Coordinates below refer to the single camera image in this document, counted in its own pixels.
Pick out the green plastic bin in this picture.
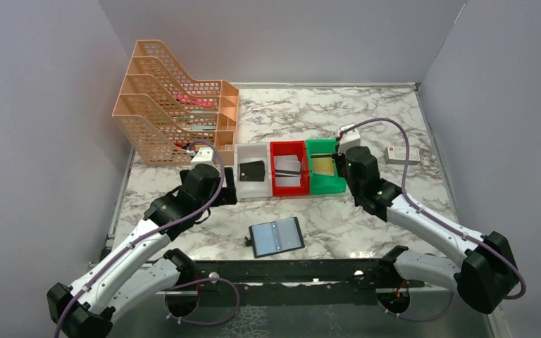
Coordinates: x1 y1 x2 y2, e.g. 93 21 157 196
305 138 347 195

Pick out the white card box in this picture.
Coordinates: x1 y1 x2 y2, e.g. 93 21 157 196
384 146 421 165

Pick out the red plastic bin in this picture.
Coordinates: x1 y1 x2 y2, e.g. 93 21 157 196
270 140 310 197

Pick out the white plastic bin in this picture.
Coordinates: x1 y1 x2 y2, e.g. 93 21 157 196
234 142 272 199

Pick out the black leather card holder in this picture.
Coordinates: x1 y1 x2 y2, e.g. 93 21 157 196
244 217 305 258

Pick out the peach plastic desk organizer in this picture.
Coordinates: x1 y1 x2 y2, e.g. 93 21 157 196
112 39 240 165

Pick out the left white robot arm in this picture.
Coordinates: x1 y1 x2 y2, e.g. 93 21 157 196
46 163 237 337

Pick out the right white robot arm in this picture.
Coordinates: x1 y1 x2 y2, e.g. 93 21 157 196
332 146 520 314

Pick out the gold credit card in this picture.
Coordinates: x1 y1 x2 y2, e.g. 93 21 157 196
311 154 335 177

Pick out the black credit card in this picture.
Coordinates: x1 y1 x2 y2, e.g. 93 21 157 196
238 160 266 182

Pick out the white card with black stripe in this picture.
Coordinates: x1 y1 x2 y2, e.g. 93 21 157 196
273 154 301 177

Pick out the pink highlighter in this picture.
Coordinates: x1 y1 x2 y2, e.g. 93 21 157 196
173 94 218 111

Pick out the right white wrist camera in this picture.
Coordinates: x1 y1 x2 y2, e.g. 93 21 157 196
337 123 361 155

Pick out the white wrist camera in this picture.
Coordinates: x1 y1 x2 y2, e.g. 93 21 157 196
187 146 216 169
337 123 361 155

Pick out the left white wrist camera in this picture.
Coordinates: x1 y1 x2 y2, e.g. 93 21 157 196
187 146 216 169

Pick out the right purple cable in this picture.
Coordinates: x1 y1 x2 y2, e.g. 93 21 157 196
338 117 527 324

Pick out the purple cable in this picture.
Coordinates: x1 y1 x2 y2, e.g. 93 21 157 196
338 117 527 324
54 139 242 338

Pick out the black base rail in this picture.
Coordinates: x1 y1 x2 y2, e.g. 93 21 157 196
163 258 424 310

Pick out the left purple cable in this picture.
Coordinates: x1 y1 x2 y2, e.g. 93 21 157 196
54 139 242 338

